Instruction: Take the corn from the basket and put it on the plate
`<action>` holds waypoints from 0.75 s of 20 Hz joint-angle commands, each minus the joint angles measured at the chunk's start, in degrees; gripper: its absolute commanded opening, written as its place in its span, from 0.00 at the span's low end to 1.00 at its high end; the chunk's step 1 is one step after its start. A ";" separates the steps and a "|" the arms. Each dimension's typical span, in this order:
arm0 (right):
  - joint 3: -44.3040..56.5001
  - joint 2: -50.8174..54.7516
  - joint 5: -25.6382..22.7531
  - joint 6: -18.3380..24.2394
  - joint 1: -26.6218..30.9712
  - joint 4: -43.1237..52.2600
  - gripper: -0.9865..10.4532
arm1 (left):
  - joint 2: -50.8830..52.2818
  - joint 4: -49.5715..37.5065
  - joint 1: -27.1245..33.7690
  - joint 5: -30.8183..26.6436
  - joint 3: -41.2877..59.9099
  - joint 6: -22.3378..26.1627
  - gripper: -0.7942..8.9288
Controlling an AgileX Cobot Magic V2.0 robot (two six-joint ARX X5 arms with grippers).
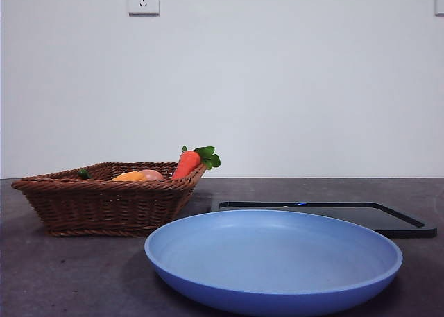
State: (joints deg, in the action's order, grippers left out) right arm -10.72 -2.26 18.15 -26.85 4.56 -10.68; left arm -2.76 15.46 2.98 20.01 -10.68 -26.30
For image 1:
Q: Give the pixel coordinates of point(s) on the yellow corn cob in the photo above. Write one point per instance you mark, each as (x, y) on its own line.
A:
(130, 176)

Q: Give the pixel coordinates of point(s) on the blue round plate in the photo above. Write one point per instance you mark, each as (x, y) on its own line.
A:
(274, 261)

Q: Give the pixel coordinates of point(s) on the brown wicker basket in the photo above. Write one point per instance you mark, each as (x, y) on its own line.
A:
(104, 206)

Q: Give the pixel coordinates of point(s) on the orange toy carrot green leaves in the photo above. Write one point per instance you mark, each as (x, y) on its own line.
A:
(187, 162)

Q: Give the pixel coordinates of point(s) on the green pepper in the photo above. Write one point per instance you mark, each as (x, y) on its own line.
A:
(83, 174)

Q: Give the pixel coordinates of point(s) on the black cutting board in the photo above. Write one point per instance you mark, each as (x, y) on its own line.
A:
(399, 220)

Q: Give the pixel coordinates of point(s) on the white wall socket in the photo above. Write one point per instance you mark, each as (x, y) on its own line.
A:
(144, 5)

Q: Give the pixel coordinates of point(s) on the white wall plate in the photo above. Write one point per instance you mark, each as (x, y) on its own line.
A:
(440, 1)

